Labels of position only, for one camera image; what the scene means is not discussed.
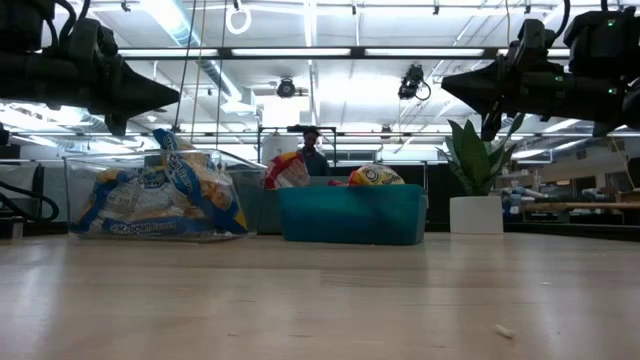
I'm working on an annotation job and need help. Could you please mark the white hanging ring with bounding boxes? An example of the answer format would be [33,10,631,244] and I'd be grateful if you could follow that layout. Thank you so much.
[224,2,253,36]

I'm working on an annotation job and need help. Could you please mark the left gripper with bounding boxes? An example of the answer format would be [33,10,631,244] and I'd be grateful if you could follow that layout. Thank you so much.
[63,17,181,137]

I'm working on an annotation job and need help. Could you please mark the black ceiling-mounted device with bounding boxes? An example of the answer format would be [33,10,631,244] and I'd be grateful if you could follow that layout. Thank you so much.
[397,63,433,102]

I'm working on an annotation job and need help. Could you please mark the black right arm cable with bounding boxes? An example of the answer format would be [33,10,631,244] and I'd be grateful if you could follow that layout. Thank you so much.
[549,0,574,41]

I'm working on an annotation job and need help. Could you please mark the clear plastic bin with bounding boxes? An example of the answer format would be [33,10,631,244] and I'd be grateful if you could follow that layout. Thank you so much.
[63,148,267,244]

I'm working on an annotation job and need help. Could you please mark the orange Maruchan ramen pack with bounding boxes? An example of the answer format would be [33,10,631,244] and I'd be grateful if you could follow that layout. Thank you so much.
[348,162,406,188]

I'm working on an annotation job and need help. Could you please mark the thick black cable loop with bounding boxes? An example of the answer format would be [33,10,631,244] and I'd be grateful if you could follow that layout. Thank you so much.
[0,178,61,224]

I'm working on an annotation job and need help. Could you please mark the dark thin hanging cable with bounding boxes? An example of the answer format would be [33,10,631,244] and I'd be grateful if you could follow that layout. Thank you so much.
[171,0,199,132]

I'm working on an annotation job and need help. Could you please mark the small teal plastic bin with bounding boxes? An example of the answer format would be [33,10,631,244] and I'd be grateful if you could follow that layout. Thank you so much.
[277,183,429,246]

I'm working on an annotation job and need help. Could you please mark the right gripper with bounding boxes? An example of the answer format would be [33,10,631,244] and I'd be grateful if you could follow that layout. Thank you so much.
[440,18,567,143]

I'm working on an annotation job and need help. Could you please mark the wooden background table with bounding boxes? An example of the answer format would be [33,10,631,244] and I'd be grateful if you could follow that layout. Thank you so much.
[519,201,640,212]

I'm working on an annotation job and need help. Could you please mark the green artificial succulent plant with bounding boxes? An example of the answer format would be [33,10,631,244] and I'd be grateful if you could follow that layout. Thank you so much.
[437,112,526,198]

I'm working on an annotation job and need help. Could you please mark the person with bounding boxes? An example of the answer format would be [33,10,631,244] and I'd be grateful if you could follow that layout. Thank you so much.
[298,125,332,177]

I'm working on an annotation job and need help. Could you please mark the round black ceiling camera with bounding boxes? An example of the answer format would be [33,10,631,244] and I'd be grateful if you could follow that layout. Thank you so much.
[275,77,298,99]

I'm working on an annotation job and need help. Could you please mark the black overhead frame bar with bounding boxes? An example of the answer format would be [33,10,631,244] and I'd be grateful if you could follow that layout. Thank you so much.
[117,46,506,60]

